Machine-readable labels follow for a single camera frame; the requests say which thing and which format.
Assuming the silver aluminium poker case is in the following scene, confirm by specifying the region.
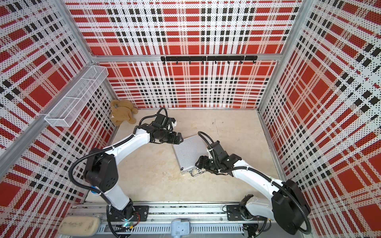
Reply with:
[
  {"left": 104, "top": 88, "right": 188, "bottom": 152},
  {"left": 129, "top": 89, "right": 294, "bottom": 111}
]
[{"left": 173, "top": 135, "right": 207, "bottom": 177}]

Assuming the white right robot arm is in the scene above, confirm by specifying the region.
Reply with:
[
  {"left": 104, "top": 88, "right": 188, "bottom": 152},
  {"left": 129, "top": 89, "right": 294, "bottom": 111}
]
[{"left": 195, "top": 131, "right": 312, "bottom": 235}]

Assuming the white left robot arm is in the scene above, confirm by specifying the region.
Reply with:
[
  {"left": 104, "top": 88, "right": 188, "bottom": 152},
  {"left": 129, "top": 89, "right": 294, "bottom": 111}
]
[{"left": 68, "top": 108, "right": 184, "bottom": 220}]

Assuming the tan teddy bear plush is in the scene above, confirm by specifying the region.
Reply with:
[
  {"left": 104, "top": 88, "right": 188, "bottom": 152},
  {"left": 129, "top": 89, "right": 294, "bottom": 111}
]
[{"left": 110, "top": 100, "right": 138, "bottom": 127}]

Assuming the beige foam pad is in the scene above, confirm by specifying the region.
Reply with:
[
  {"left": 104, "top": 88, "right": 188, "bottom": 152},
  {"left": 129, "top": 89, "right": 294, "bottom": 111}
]
[{"left": 58, "top": 216, "right": 101, "bottom": 237}]

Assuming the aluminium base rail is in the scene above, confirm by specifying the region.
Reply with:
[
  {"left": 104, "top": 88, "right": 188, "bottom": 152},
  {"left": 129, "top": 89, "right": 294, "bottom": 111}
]
[{"left": 65, "top": 202, "right": 310, "bottom": 238}]

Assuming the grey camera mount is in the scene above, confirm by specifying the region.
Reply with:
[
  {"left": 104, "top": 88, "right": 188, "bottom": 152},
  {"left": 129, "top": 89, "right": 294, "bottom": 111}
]
[{"left": 171, "top": 219, "right": 191, "bottom": 238}]

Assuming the black hook rail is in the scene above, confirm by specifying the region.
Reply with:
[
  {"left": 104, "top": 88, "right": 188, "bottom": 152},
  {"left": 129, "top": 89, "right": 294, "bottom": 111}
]
[{"left": 160, "top": 55, "right": 258, "bottom": 63}]

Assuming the white wire mesh shelf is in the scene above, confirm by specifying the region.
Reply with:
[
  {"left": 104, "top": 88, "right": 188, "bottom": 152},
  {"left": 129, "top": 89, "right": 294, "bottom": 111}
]
[{"left": 44, "top": 65, "right": 108, "bottom": 128}]

